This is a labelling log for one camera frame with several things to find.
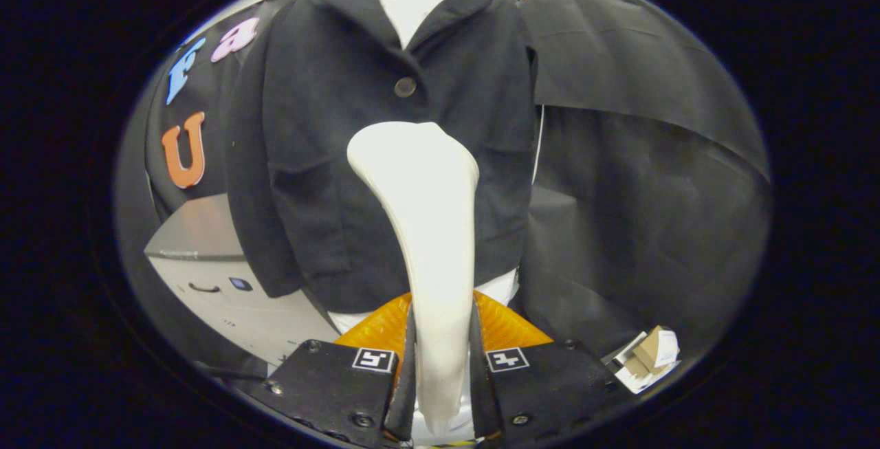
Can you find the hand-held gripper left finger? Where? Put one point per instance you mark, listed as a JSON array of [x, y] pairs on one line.
[[404, 404]]

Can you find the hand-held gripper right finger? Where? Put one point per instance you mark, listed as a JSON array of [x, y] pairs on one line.
[[483, 401]]

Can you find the white garment steamer head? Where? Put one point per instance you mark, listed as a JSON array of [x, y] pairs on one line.
[[426, 229]]

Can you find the black blazer jacket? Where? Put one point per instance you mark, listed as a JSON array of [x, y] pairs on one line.
[[316, 160]]

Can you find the small cardboard box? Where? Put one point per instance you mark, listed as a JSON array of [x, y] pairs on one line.
[[650, 353]]

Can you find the grey cabinet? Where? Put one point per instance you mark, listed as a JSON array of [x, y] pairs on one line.
[[227, 311]]

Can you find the black backdrop cloth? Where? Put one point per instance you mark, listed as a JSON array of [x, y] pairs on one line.
[[653, 194]]

